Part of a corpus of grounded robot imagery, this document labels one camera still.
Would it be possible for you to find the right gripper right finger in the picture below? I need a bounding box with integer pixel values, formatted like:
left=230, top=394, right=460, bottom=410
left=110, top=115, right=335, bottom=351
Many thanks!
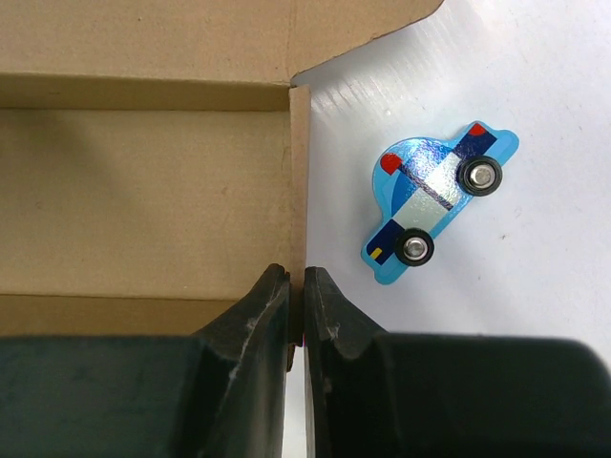
left=304, top=267, right=610, bottom=457

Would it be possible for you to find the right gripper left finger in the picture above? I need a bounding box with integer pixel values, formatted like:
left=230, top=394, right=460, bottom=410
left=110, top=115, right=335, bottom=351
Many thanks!
left=1, top=264, right=291, bottom=457

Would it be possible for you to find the cardboard box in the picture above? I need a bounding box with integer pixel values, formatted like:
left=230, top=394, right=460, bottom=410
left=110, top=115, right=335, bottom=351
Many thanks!
left=1, top=1, right=439, bottom=336

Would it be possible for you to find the blue toy police car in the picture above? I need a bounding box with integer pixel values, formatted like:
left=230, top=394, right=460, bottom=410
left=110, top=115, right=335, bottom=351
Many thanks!
left=361, top=121, right=519, bottom=285

